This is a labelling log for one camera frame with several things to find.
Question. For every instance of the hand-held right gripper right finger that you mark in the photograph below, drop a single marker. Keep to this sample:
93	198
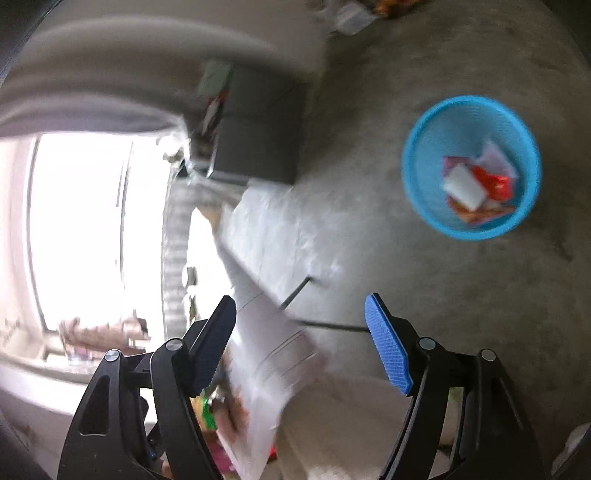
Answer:
388	346

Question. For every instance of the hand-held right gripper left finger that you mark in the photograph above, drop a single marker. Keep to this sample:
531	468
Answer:
212	346

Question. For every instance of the yellow green chip bag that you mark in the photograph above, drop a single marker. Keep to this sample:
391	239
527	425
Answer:
207	413

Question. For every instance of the pink tissue pack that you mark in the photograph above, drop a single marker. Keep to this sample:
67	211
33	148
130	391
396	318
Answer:
222	458

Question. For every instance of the orange red wrapper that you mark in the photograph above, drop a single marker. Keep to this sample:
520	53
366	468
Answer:
480	213

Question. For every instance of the white packet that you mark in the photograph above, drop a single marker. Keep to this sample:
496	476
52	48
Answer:
464	187

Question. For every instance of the blue mesh waste bin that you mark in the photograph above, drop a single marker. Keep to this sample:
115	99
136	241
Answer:
420	152

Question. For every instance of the pink white wrapper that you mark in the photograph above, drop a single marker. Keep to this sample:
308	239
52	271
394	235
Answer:
491	157

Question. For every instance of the metal window railing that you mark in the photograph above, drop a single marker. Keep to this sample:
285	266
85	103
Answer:
175	258

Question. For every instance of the pink hanging jacket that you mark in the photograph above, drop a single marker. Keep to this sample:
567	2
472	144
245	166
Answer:
101	337

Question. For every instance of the grey cabinet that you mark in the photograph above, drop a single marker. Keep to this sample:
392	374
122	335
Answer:
258	134

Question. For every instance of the pale green power strip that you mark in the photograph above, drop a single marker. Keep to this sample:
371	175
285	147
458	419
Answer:
214	78

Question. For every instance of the white plastic bags pile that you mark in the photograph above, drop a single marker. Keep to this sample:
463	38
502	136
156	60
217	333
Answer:
353	18

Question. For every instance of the dark orange print box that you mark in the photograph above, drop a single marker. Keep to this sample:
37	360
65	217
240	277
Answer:
397	7

